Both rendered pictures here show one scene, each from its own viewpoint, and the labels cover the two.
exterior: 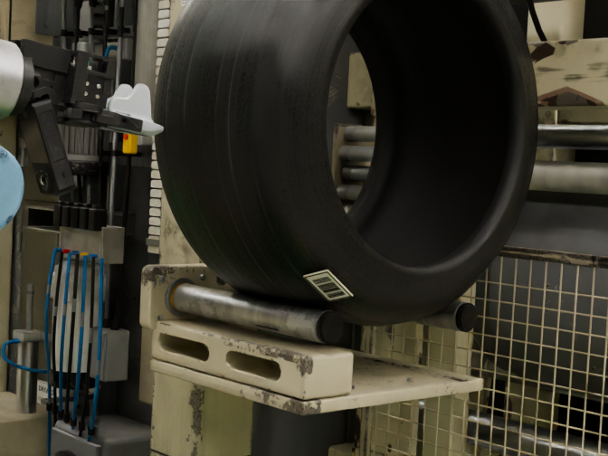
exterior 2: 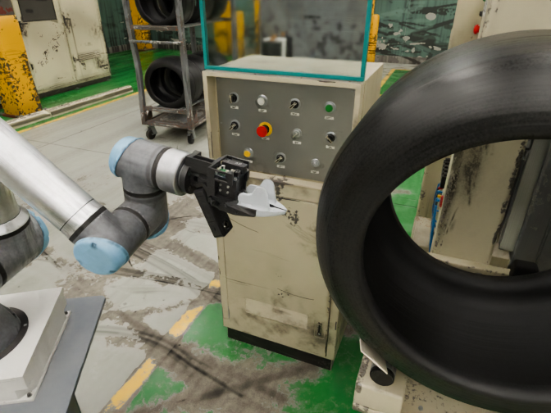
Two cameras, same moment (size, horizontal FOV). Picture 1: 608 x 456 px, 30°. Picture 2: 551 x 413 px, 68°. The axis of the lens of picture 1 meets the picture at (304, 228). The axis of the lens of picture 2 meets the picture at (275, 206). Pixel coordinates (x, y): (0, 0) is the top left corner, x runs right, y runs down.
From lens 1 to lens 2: 125 cm
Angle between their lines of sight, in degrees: 66
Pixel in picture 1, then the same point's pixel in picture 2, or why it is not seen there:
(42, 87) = (200, 182)
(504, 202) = not seen: outside the picture
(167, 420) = not seen: hidden behind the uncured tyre
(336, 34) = (376, 192)
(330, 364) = (378, 395)
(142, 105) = (260, 200)
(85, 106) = (216, 198)
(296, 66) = (334, 211)
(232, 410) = not seen: hidden behind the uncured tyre
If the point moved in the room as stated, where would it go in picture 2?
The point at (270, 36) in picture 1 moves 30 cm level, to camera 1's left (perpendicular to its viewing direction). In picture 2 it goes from (330, 178) to (252, 124)
